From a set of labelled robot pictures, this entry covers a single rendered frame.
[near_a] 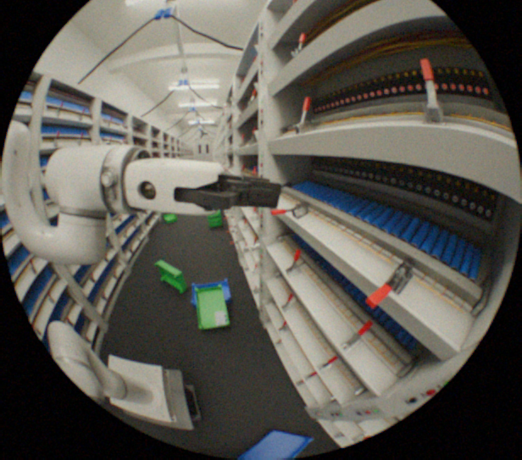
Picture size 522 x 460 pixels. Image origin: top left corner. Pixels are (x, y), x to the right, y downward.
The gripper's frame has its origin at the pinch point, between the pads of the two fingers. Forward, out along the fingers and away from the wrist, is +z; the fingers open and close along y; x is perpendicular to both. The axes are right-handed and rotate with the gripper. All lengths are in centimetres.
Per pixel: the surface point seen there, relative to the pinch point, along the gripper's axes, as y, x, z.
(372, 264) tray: -10.3, 7.3, 16.1
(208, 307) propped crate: 52, 98, -6
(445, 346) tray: -28.2, 9.2, 14.7
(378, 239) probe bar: -8.7, 3.9, 17.8
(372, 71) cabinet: 3.8, -34.9, 26.8
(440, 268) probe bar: -19.8, 3.1, 18.3
